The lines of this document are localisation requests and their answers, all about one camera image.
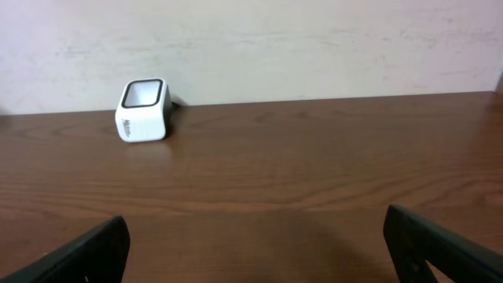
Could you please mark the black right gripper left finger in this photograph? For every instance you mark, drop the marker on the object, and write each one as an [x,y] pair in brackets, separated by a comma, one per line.
[99,255]

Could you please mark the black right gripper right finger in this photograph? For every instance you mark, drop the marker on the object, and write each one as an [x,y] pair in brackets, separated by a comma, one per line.
[416,243]

